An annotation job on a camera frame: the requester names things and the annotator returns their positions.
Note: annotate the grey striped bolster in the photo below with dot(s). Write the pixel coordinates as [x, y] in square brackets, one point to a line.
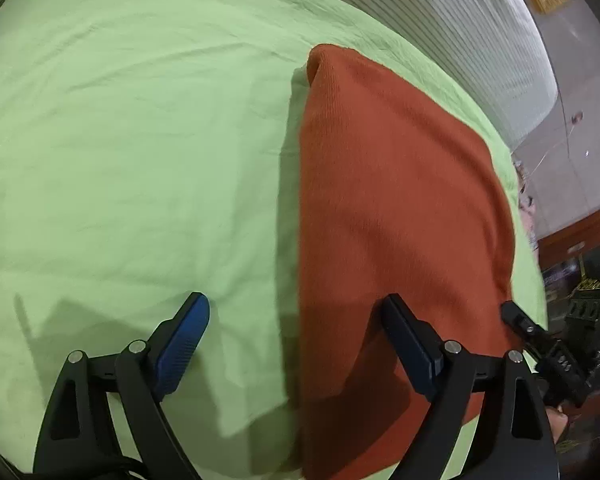
[445, 35]

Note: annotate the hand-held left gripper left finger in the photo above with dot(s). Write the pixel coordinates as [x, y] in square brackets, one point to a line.
[182, 345]

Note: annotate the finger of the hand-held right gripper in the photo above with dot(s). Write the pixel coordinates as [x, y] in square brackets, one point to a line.
[522, 327]

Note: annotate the person's right hand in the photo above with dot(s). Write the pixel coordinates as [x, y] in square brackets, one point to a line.
[559, 422]

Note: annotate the dark wooden cabinet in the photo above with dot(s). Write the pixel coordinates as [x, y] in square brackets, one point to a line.
[587, 255]

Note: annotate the rust red patterned sweater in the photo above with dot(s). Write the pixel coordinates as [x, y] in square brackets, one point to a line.
[395, 220]

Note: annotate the light green bed sheet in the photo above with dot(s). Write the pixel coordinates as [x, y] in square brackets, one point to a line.
[130, 160]

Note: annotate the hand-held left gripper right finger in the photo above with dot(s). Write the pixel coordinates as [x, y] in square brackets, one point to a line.
[412, 347]

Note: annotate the pink printed cloth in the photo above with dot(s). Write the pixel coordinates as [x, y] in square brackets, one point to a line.
[527, 205]

